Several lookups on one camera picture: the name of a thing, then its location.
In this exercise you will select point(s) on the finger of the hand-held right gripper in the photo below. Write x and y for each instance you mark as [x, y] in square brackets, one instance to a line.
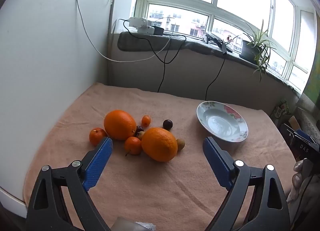
[300, 134]

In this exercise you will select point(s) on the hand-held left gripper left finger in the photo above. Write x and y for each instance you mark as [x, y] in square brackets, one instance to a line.
[98, 163]

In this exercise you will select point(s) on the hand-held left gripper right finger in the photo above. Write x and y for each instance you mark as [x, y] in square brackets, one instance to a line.
[217, 163]

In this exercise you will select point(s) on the small mandarin with stem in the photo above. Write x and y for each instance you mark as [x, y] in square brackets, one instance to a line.
[133, 146]

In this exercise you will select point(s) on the white floral plate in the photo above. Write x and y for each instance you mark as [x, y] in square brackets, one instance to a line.
[220, 123]

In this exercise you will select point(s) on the small olive round fruit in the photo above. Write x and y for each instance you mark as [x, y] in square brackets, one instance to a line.
[180, 144]

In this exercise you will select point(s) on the large orange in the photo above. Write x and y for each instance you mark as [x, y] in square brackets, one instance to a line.
[159, 144]
[120, 124]

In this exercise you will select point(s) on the dark plum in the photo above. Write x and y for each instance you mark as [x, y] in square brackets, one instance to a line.
[139, 128]
[167, 124]

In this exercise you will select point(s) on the kumquat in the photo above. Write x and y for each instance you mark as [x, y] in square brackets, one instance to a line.
[146, 120]

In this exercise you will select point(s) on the person's right hand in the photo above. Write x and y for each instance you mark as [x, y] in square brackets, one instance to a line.
[298, 178]

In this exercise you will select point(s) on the cardboard box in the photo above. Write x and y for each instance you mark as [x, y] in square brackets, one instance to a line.
[295, 122]

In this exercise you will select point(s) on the green snack packet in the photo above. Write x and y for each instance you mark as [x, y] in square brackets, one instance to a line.
[282, 109]

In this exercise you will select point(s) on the peach towel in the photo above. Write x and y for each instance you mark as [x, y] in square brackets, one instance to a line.
[155, 191]

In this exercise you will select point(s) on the potted spider plant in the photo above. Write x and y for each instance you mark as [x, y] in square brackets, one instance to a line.
[248, 50]

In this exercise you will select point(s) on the small black inline adapter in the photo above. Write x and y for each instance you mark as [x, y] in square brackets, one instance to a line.
[224, 48]

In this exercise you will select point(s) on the white foam board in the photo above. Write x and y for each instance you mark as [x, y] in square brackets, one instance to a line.
[50, 58]

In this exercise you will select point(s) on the grey folding stand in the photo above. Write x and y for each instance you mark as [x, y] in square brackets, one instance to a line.
[212, 37]

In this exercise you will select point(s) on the grey windowsill cloth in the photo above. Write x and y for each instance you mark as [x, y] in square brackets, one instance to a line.
[140, 43]

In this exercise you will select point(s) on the small white power adapter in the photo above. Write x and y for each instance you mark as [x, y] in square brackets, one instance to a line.
[146, 30]

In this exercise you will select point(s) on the black power box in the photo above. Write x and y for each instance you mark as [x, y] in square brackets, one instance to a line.
[158, 31]

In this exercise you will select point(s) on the large white power adapter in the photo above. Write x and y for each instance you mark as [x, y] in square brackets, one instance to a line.
[138, 22]

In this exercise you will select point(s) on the green wall poster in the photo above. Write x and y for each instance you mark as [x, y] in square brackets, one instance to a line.
[315, 81]

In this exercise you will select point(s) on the white window frame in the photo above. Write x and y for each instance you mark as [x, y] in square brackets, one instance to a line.
[180, 6]

